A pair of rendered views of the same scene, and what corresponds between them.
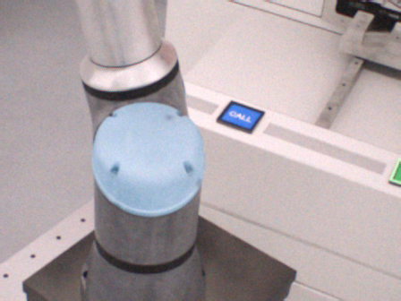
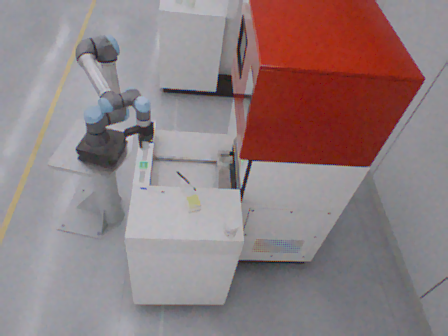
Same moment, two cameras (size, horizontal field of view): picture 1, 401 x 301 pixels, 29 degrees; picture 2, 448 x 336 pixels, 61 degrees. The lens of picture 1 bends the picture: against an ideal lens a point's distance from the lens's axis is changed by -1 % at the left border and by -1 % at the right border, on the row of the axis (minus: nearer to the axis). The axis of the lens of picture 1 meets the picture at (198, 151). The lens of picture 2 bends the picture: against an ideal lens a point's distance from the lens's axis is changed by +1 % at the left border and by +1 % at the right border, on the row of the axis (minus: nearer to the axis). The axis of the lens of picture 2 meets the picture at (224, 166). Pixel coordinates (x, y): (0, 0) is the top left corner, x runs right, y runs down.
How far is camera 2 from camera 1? 213 cm
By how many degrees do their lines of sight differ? 43
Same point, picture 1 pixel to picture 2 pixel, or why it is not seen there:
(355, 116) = (193, 165)
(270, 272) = (110, 154)
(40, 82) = not seen: hidden behind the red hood
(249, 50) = (208, 139)
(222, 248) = (114, 146)
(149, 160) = (88, 113)
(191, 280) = (93, 139)
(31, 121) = not seen: hidden behind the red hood
